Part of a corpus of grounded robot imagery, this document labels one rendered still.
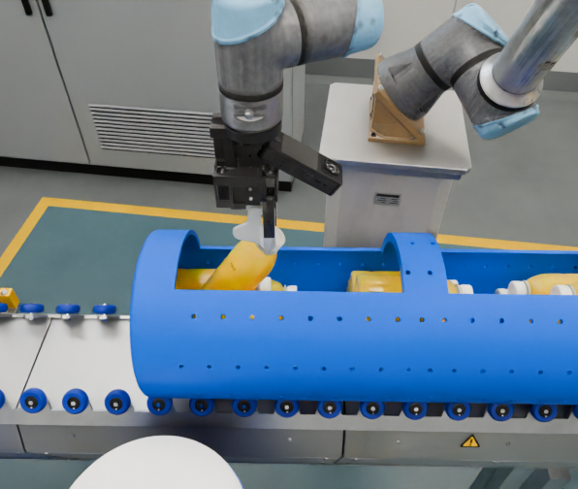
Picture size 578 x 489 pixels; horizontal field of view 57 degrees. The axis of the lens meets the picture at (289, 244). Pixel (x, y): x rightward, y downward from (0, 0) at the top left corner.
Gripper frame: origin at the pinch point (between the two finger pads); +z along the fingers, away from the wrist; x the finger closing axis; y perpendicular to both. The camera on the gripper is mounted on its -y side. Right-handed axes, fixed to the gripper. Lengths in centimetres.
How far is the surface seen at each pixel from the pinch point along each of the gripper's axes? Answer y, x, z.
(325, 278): -9.4, -12.6, 23.5
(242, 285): 4.6, 3.0, 7.6
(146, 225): 70, -136, 126
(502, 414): -40, 11, 32
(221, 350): 7.3, 12.3, 11.5
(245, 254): 4.0, 1.8, 2.0
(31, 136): 132, -175, 101
